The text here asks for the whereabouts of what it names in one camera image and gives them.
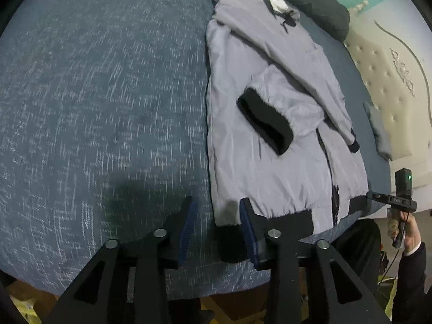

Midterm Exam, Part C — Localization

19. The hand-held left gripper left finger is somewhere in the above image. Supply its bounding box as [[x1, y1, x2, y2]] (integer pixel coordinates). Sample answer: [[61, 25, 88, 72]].
[[44, 196, 200, 324]]

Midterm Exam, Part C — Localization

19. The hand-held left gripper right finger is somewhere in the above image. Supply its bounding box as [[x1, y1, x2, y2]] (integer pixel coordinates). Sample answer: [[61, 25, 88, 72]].
[[239, 197, 392, 324]]

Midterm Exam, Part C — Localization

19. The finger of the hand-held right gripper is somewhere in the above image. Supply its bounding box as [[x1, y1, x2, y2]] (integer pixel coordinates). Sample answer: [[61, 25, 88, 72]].
[[366, 191, 392, 204]]

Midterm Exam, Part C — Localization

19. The light grey jacket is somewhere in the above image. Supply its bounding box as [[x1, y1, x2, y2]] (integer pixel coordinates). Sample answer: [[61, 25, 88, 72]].
[[204, 0, 371, 264]]

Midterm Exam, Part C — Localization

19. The person's right hand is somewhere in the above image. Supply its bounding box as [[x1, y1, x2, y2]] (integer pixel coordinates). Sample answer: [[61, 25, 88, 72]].
[[387, 208, 423, 254]]

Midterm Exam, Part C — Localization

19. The person's leg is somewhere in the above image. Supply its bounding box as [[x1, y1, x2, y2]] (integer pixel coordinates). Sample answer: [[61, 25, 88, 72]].
[[332, 219, 384, 293]]

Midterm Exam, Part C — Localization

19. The cream tufted headboard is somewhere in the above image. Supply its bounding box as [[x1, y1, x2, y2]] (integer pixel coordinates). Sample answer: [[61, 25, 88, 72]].
[[343, 0, 432, 210]]

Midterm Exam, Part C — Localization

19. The blue bed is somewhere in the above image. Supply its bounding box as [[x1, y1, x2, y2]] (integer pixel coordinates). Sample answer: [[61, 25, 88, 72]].
[[0, 0, 399, 295]]

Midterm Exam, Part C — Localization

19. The dark grey duvet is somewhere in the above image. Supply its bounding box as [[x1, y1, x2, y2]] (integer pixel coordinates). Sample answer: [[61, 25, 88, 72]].
[[270, 0, 352, 42]]

